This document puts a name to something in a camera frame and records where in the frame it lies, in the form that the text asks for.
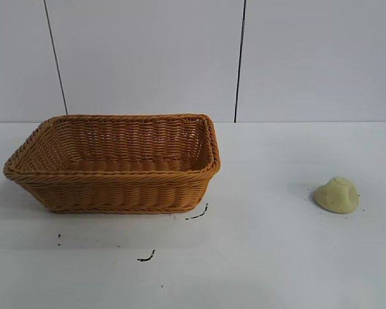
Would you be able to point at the pale yellow egg yolk pastry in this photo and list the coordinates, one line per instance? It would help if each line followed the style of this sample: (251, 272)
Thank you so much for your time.
(336, 198)

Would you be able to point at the brown woven wicker basket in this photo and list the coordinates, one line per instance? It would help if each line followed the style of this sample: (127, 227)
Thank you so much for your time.
(115, 193)

